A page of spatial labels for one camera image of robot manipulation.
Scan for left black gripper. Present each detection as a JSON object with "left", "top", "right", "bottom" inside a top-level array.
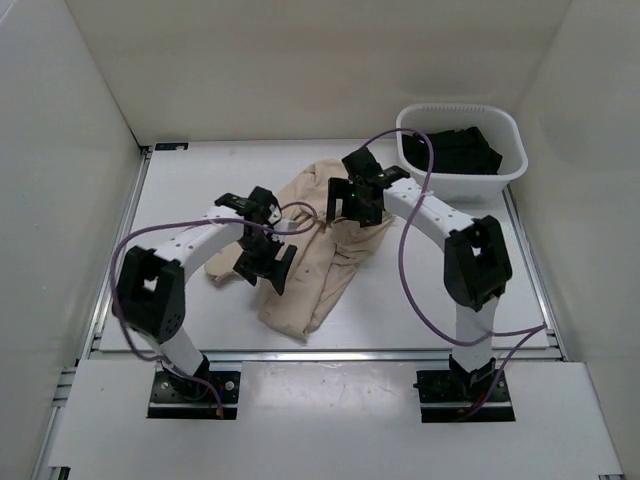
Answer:
[{"left": 233, "top": 231, "right": 297, "bottom": 294}]

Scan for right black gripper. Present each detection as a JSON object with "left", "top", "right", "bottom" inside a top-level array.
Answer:
[{"left": 325, "top": 178, "right": 382, "bottom": 229}]

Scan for beige trousers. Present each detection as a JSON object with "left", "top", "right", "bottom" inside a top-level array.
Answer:
[{"left": 203, "top": 158, "right": 397, "bottom": 344}]

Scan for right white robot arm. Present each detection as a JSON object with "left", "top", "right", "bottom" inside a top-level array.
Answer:
[{"left": 326, "top": 167, "right": 513, "bottom": 400}]

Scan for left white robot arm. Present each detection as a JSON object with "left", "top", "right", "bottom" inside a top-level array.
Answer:
[{"left": 110, "top": 187, "right": 300, "bottom": 400}]

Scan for black folded trousers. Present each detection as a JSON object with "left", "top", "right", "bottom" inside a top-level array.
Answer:
[{"left": 402, "top": 127, "right": 503, "bottom": 175}]

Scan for small blue label sticker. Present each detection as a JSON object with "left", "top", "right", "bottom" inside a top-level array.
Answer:
[{"left": 154, "top": 142, "right": 189, "bottom": 151}]

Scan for white plastic basket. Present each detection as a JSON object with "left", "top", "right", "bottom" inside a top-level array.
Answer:
[{"left": 396, "top": 103, "right": 528, "bottom": 203}]

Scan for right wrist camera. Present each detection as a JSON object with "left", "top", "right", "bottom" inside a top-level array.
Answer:
[{"left": 342, "top": 147, "right": 383, "bottom": 184}]

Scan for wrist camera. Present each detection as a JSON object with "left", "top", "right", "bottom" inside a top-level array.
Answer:
[
  {"left": 342, "top": 147, "right": 383, "bottom": 184},
  {"left": 248, "top": 186, "right": 282, "bottom": 227}
]

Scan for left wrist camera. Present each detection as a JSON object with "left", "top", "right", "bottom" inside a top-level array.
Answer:
[{"left": 248, "top": 186, "right": 282, "bottom": 227}]

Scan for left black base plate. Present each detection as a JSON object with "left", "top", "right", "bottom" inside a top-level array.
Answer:
[{"left": 147, "top": 370, "right": 241, "bottom": 420}]

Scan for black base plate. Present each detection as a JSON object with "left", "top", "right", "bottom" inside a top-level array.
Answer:
[
  {"left": 147, "top": 370, "right": 241, "bottom": 420},
  {"left": 414, "top": 370, "right": 516, "bottom": 424}
]

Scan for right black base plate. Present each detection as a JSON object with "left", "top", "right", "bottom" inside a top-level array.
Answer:
[{"left": 414, "top": 370, "right": 516, "bottom": 424}]

